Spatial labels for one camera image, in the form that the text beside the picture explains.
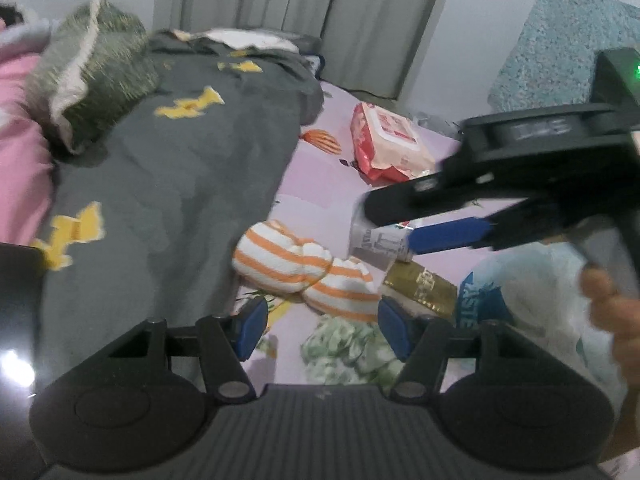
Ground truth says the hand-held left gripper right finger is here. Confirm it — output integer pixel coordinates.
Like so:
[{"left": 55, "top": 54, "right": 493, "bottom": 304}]
[{"left": 377, "top": 297, "right": 526, "bottom": 403}]

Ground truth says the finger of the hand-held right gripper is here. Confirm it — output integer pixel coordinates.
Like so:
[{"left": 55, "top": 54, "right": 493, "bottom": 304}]
[
  {"left": 409, "top": 199, "right": 582, "bottom": 257},
  {"left": 363, "top": 171, "right": 532, "bottom": 228}
]

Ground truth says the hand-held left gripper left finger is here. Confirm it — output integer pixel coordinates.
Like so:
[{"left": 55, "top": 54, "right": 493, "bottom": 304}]
[{"left": 107, "top": 296, "right": 269, "bottom": 403}]

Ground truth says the orange white striped sock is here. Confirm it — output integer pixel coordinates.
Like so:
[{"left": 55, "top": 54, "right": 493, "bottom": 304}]
[{"left": 231, "top": 220, "right": 383, "bottom": 323}]

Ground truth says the person's right forearm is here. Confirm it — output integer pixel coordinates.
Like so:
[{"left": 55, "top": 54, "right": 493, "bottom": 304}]
[{"left": 599, "top": 390, "right": 640, "bottom": 467}]

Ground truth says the person's right hand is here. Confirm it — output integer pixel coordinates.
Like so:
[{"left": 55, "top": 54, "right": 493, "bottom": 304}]
[{"left": 580, "top": 266, "right": 640, "bottom": 392}]

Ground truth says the green white patterned cloth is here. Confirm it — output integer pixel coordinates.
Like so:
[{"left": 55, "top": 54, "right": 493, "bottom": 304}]
[{"left": 299, "top": 314, "right": 407, "bottom": 387}]

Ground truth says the pink wet wipes pack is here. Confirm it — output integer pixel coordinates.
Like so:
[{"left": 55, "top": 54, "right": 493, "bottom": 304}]
[{"left": 349, "top": 101, "right": 437, "bottom": 184}]

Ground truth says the white plastic bag blue print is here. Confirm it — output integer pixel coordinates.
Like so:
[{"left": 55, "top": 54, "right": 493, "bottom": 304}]
[{"left": 456, "top": 245, "right": 632, "bottom": 412}]

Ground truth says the pink bed sheet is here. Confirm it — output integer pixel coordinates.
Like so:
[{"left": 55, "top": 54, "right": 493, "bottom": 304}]
[{"left": 235, "top": 79, "right": 501, "bottom": 386}]

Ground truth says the dark grey blanket yellow print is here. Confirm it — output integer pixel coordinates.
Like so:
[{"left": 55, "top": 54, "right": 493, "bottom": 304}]
[{"left": 30, "top": 29, "right": 326, "bottom": 396}]

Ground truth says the black glossy panel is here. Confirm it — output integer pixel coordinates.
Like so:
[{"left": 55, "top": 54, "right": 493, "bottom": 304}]
[{"left": 0, "top": 241, "right": 49, "bottom": 402}]

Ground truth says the pink blanket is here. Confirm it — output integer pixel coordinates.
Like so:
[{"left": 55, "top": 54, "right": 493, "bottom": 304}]
[{"left": 0, "top": 52, "right": 57, "bottom": 247}]

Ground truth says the olive green pillow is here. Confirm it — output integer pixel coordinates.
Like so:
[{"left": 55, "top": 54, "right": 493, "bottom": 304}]
[{"left": 24, "top": 0, "right": 161, "bottom": 156}]

